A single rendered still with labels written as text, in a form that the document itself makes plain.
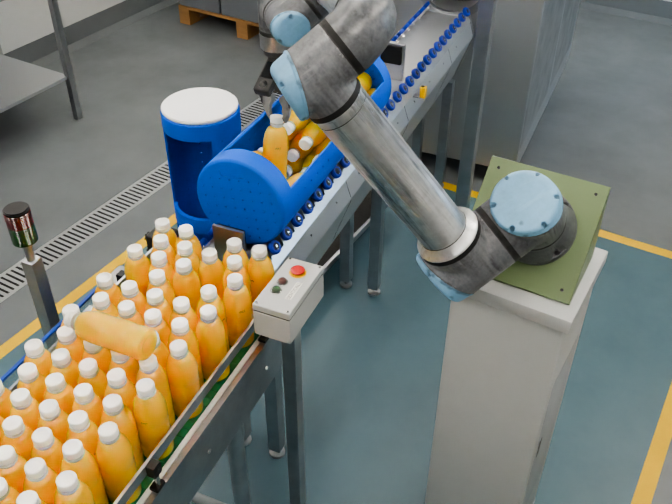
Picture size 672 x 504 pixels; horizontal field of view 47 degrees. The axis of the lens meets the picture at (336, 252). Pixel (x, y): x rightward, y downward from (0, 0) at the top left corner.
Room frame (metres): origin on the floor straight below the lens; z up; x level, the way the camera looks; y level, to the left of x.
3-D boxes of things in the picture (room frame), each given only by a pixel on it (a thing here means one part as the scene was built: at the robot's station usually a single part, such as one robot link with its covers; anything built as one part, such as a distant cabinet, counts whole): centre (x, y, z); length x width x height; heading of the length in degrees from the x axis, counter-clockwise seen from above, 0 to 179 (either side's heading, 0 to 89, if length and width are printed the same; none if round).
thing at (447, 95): (3.61, -0.56, 0.31); 0.06 x 0.06 x 0.63; 67
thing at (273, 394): (1.81, 0.21, 0.31); 0.06 x 0.06 x 0.63; 67
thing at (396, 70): (3.00, -0.22, 1.00); 0.10 x 0.04 x 0.15; 67
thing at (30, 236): (1.56, 0.78, 1.18); 0.06 x 0.06 x 0.05
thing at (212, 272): (1.58, 0.33, 1.00); 0.07 x 0.07 x 0.19
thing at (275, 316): (1.47, 0.12, 1.05); 0.20 x 0.10 x 0.10; 157
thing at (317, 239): (2.74, -0.11, 0.79); 2.17 x 0.29 x 0.34; 157
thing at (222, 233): (1.77, 0.30, 0.99); 0.10 x 0.02 x 0.12; 67
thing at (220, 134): (2.55, 0.50, 0.59); 0.28 x 0.28 x 0.88
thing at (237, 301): (1.48, 0.25, 1.00); 0.07 x 0.07 x 0.19
